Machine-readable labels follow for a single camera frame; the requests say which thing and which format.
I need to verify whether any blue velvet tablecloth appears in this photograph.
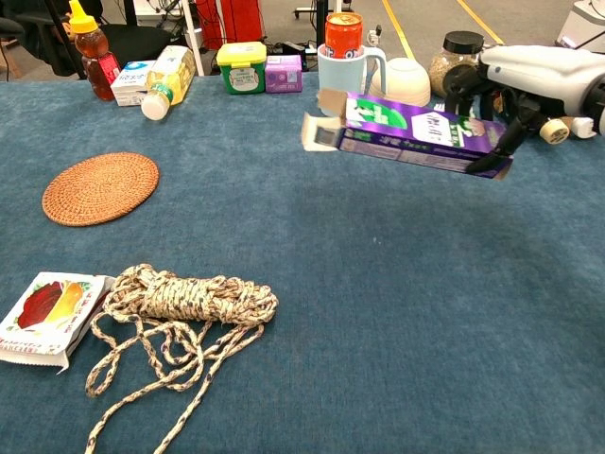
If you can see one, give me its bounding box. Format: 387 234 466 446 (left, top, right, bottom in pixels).
0 70 605 454

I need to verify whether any honey bottle yellow cap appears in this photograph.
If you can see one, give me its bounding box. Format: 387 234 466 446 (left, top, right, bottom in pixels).
68 0 122 102

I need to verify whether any dark soy sauce bottle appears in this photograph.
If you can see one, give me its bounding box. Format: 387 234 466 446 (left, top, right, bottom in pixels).
486 87 571 145

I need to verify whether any white blue carton box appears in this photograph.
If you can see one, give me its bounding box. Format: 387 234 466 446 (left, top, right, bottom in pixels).
110 60 157 108

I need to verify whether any white grey machine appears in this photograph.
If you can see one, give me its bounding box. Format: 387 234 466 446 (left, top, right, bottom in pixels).
553 0 605 51

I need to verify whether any white ribbed bowl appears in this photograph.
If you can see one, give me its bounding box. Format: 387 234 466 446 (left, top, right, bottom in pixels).
367 57 432 108

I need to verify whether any white snack packet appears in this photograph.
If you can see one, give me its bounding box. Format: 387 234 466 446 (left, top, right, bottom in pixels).
0 271 117 375

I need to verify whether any black office chair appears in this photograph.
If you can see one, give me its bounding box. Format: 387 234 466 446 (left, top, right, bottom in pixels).
0 0 177 80

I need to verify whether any small purple box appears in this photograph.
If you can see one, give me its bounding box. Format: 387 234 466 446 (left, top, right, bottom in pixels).
265 54 303 95

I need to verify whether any purple toothpaste carton box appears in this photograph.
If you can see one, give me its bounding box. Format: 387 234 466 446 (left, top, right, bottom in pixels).
300 88 515 182

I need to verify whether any round woven rattan coaster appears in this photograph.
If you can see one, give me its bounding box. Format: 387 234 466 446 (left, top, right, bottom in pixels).
41 151 162 228

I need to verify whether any orange soda can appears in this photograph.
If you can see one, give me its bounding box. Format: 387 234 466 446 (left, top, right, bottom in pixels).
324 12 364 60

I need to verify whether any light blue mug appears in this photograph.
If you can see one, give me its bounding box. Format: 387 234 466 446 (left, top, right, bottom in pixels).
317 43 388 118

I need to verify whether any glass jar black lid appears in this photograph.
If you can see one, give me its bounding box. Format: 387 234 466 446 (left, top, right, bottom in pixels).
428 30 487 101

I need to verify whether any white metal post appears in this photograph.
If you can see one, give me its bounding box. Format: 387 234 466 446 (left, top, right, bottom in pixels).
181 0 206 77

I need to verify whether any red cabinet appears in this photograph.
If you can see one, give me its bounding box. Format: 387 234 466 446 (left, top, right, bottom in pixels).
195 0 267 51

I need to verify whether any yellow drink bottle white cap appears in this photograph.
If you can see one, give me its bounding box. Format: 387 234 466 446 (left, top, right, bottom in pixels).
140 44 197 122

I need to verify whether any beige braided rope bundle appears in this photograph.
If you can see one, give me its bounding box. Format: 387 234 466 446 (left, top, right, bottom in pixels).
83 263 280 454

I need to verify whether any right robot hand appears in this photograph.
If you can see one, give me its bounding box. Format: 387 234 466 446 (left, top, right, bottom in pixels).
443 44 605 173

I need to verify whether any green container yellow lid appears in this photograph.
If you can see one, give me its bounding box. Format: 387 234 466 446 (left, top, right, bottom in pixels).
216 41 268 96

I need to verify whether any black wheeled stand base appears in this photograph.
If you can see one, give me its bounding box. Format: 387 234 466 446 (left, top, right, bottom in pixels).
292 0 354 20

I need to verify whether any black power strip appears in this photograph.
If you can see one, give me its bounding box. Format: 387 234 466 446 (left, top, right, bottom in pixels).
276 41 319 59

